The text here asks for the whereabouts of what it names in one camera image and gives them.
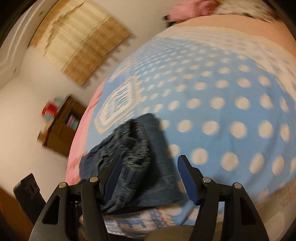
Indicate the blue pink patterned bed sheet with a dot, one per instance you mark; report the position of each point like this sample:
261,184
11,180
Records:
225,98

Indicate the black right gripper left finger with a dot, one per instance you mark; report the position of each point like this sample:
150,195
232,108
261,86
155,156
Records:
59,218

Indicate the stack of colourful books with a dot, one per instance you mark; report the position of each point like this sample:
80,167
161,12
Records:
72,122

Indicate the beige gold window curtain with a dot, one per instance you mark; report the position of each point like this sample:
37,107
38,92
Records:
76,36

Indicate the dark brown wooden desk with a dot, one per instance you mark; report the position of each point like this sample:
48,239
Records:
57,136

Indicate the dark blue denim jeans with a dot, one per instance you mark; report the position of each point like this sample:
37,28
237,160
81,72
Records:
148,177

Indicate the dark clothes behind blanket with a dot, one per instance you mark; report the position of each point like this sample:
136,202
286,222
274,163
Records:
169,22

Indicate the white heart patterned pillow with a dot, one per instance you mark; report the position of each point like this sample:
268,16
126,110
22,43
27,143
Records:
256,9

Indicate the pink folded blanket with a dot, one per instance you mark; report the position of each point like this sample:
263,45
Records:
191,9

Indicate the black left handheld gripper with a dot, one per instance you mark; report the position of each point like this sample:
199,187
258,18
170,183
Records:
27,193

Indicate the red gift bag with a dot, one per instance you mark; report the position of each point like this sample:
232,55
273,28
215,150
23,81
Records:
50,110

